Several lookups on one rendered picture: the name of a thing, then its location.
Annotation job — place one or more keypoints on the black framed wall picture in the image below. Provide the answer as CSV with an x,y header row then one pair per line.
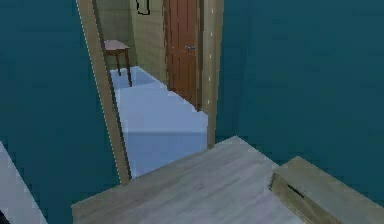
x,y
143,7

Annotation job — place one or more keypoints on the pale wooden table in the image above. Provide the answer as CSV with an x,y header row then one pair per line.
x,y
200,190

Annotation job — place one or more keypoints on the brown wooden room door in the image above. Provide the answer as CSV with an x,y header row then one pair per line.
x,y
181,50

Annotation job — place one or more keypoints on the white furniture slab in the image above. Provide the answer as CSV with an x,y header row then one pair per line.
x,y
15,196

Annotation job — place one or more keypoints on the tan cardboard box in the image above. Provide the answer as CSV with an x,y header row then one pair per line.
x,y
325,191

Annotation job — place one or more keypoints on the brown wooden side table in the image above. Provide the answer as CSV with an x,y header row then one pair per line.
x,y
115,46

